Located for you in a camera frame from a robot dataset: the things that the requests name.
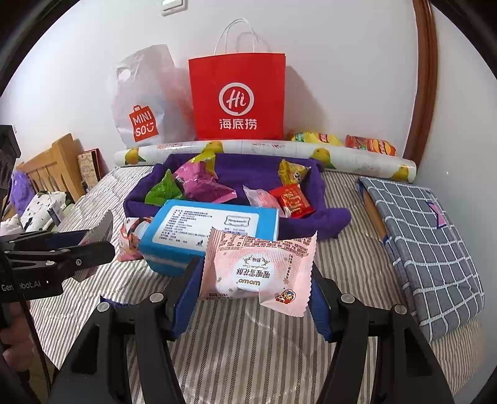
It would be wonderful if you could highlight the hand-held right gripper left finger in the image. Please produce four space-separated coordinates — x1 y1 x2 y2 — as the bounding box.
48 256 204 404

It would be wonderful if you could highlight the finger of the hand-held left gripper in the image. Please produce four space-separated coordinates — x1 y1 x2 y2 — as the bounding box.
6 241 116 279
0 229 93 251

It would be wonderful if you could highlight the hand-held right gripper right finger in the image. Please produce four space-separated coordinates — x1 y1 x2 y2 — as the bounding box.
311 264 455 404

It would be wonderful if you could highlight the silver snack packet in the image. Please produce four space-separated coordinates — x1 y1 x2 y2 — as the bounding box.
74 210 115 282

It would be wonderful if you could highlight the pink white pastry packet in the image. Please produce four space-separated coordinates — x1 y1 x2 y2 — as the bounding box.
198 228 318 318

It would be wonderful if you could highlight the purple towel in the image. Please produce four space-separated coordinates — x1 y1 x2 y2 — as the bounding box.
123 152 351 239

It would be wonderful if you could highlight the green snack packet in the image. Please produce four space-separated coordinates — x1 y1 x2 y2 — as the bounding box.
144 169 177 206

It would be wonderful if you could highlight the red snack packet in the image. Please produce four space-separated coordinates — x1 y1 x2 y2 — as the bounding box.
269 184 315 219

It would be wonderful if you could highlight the magenta snack packet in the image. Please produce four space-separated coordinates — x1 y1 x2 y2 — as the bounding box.
173 149 237 204

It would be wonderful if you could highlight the pale pink candy packet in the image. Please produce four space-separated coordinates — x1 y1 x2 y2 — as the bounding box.
243 185 286 218

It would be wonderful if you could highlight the yellow snack packet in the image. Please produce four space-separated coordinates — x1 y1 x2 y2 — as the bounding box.
277 159 312 186

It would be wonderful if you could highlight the person's left hand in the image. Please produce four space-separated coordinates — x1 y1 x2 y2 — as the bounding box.
0 301 36 374

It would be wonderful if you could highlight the white spotted cloth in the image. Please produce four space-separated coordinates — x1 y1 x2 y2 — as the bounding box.
19 190 66 234

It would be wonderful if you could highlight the red white patterned packet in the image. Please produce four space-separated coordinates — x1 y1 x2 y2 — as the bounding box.
116 216 156 262

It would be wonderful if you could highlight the purple plush toy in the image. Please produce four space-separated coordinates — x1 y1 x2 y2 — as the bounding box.
8 171 34 218

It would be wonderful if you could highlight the blue tissue pack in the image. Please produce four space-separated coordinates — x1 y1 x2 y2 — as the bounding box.
138 199 280 277

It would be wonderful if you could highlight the patterned book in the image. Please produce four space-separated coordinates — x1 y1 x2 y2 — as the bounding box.
77 148 105 191

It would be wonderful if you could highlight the striped bed quilt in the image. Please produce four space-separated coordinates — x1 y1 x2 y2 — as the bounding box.
29 163 486 404

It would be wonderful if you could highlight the wooden headboard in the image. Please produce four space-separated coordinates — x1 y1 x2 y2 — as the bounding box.
17 133 88 203

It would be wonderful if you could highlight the grey checked cloth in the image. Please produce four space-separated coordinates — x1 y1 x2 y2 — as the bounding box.
356 176 486 343

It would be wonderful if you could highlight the white plastic shopping bag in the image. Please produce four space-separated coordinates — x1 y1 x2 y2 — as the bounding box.
112 44 195 146

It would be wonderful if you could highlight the red chip bag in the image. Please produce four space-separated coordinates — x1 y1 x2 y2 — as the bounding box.
345 135 397 157

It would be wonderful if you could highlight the fruit print paper roll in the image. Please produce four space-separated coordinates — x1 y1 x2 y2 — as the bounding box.
113 139 417 182

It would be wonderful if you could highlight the yellow chip bag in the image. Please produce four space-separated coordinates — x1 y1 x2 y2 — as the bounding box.
287 131 345 147

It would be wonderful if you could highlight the red paper bag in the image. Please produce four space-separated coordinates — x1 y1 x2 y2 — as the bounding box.
188 17 287 141

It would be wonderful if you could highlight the black cable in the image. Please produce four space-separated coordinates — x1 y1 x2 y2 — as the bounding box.
21 299 53 404

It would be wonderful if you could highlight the white light switch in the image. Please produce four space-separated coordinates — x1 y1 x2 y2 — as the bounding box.
160 0 189 17

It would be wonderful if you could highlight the brown wooden door frame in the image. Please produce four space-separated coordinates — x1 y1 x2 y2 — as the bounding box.
402 0 439 166

